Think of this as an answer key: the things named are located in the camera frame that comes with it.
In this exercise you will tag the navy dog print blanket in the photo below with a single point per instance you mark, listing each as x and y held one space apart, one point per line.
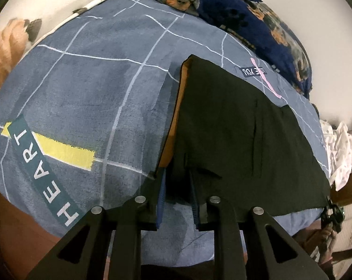
222 5

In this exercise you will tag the white dotted cloth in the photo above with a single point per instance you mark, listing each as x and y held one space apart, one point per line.
340 151

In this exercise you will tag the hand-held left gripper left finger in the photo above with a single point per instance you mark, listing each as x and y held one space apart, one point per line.
160 207

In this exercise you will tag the black pants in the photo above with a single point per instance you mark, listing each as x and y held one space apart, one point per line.
237 122

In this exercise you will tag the brown and white wardrobe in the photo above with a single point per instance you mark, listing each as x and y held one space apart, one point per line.
349 218

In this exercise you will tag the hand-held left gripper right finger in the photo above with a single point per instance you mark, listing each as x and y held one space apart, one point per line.
195 207

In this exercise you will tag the blue grid bedsheet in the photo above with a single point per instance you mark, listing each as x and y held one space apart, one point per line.
91 93

